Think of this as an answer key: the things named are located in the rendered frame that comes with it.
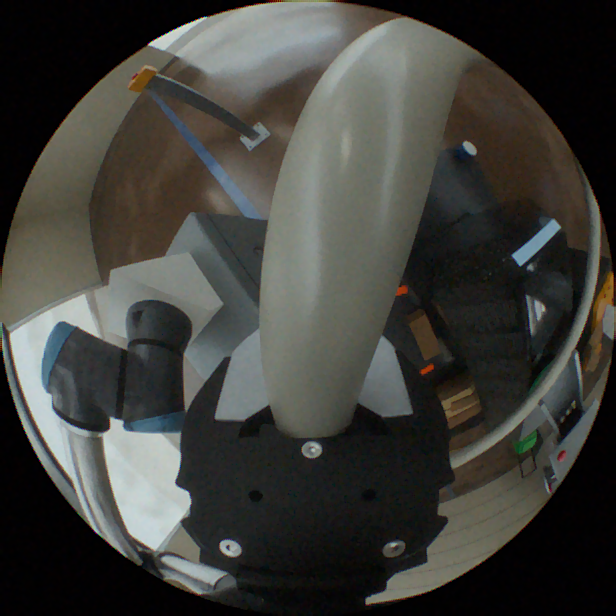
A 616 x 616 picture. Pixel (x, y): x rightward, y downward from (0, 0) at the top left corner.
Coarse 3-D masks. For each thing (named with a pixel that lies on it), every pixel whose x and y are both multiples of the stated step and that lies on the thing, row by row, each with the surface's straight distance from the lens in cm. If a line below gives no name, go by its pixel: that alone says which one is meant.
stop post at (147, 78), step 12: (144, 72) 111; (156, 72) 112; (132, 84) 112; (144, 84) 112; (156, 84) 115; (168, 84) 117; (180, 84) 120; (168, 96) 119; (180, 96) 121; (192, 96) 123; (204, 96) 129; (204, 108) 130; (216, 108) 133; (228, 120) 142; (240, 120) 146; (240, 132) 153; (252, 132) 158; (264, 132) 164; (252, 144) 164
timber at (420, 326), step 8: (416, 312) 128; (424, 312) 123; (408, 320) 123; (416, 320) 120; (424, 320) 121; (416, 328) 122; (424, 328) 123; (416, 336) 124; (424, 336) 126; (432, 336) 128; (424, 344) 128; (432, 344) 130; (424, 352) 131; (432, 352) 133; (440, 352) 135
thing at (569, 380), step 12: (576, 360) 47; (564, 372) 55; (576, 372) 53; (564, 384) 60; (576, 384) 62; (552, 396) 57; (564, 396) 66; (576, 396) 74; (552, 408) 63; (564, 408) 75; (576, 408) 90; (552, 420) 57
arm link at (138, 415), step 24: (120, 360) 40; (144, 360) 43; (168, 360) 43; (120, 384) 39; (144, 384) 40; (168, 384) 42; (120, 408) 41; (144, 408) 40; (168, 408) 41; (144, 432) 44; (168, 432) 41
